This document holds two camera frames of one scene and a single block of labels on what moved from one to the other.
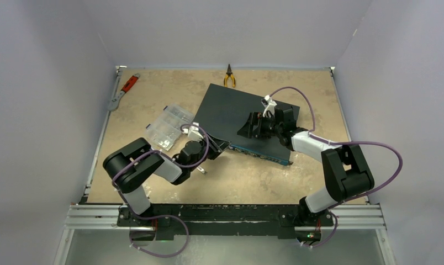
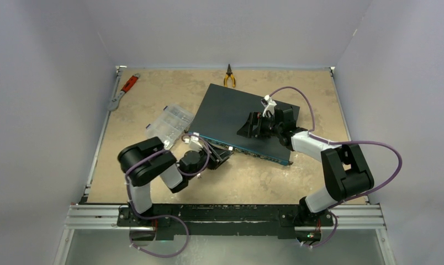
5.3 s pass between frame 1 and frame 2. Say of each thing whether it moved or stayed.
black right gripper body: stayed
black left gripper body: moved
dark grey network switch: stayed
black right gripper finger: stayed
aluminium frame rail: stayed
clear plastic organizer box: stayed
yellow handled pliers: stayed
